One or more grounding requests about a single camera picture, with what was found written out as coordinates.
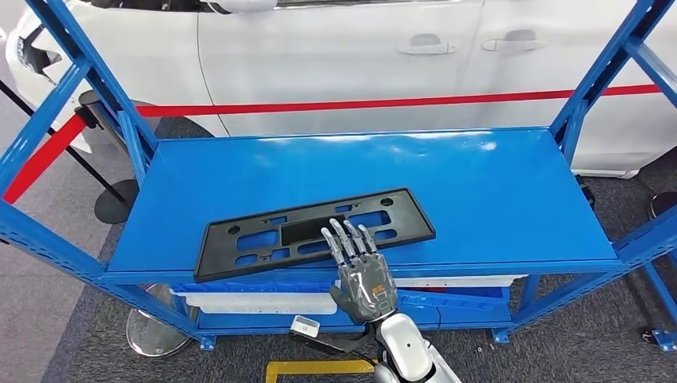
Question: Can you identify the white plastic bin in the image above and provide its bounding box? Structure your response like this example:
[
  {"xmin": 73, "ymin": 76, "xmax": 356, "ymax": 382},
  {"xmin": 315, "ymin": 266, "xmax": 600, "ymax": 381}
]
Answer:
[
  {"xmin": 172, "ymin": 291, "xmax": 339, "ymax": 317},
  {"xmin": 394, "ymin": 274, "xmax": 530, "ymax": 290}
]

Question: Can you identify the large blue metal shelf rack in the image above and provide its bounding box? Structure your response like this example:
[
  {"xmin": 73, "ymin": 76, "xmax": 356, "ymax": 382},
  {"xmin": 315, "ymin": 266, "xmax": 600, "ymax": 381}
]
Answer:
[{"xmin": 0, "ymin": 0, "xmax": 677, "ymax": 353}]

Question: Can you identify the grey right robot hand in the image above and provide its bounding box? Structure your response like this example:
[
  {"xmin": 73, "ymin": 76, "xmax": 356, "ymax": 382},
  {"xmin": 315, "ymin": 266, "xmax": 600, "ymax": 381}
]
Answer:
[{"xmin": 321, "ymin": 217, "xmax": 398, "ymax": 325}]

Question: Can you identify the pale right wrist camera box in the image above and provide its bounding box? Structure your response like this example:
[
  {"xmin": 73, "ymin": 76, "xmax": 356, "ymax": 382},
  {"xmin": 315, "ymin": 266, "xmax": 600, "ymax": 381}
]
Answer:
[{"xmin": 290, "ymin": 315, "xmax": 321, "ymax": 339}]

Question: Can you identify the red barrier belt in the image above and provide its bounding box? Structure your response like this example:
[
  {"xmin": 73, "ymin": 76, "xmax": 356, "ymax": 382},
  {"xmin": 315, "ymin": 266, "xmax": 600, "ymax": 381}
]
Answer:
[{"xmin": 2, "ymin": 83, "xmax": 663, "ymax": 204}]

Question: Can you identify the white car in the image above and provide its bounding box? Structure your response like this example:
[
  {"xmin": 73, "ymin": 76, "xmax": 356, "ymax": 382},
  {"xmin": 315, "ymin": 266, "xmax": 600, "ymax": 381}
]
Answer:
[{"xmin": 5, "ymin": 0, "xmax": 677, "ymax": 178}]

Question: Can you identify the black plastic plate part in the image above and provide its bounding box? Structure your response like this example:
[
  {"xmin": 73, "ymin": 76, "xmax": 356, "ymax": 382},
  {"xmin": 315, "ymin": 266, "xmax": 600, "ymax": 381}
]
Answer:
[{"xmin": 192, "ymin": 188, "xmax": 437, "ymax": 284}]

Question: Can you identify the yellow floor tape square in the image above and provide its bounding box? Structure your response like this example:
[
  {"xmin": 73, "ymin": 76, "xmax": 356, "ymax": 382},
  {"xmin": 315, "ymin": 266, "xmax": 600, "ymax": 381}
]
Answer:
[{"xmin": 264, "ymin": 359, "xmax": 379, "ymax": 383}]

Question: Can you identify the blue plastic bin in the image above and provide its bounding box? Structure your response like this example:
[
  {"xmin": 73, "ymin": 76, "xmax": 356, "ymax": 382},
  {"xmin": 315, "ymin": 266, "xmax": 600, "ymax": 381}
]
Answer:
[{"xmin": 395, "ymin": 286, "xmax": 506, "ymax": 314}]

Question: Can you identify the black stanchion with chrome base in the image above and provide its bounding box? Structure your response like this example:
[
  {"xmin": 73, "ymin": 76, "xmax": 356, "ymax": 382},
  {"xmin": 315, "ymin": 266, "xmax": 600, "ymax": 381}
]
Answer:
[{"xmin": 125, "ymin": 283, "xmax": 198, "ymax": 358}]

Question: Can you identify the thin black pole stand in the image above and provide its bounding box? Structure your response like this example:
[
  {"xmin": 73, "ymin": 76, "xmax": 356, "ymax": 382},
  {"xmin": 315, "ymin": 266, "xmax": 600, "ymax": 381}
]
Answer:
[{"xmin": 0, "ymin": 79, "xmax": 141, "ymax": 225}]

